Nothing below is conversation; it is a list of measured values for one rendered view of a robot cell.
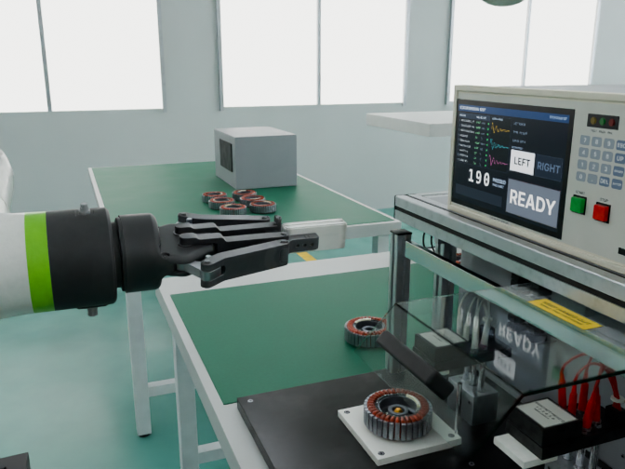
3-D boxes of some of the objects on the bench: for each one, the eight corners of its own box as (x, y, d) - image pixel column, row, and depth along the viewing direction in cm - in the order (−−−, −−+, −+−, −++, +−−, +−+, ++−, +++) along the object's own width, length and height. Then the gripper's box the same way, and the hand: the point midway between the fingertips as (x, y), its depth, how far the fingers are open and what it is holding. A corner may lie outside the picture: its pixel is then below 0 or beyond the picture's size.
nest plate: (378, 466, 95) (378, 459, 94) (338, 416, 108) (338, 409, 108) (462, 445, 100) (462, 438, 100) (414, 399, 113) (414, 394, 113)
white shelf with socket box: (421, 292, 173) (430, 123, 161) (363, 255, 206) (365, 113, 194) (525, 277, 185) (540, 119, 173) (454, 244, 218) (462, 110, 206)
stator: (382, 449, 97) (383, 428, 96) (352, 413, 107) (352, 393, 106) (445, 435, 101) (446, 413, 100) (410, 400, 111) (411, 381, 110)
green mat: (223, 405, 116) (223, 404, 116) (169, 295, 171) (169, 294, 171) (614, 328, 149) (614, 328, 149) (464, 257, 204) (464, 257, 204)
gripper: (112, 259, 67) (318, 238, 76) (126, 324, 56) (365, 292, 65) (107, 193, 64) (324, 180, 73) (121, 248, 53) (374, 225, 62)
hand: (313, 235), depth 68 cm, fingers closed
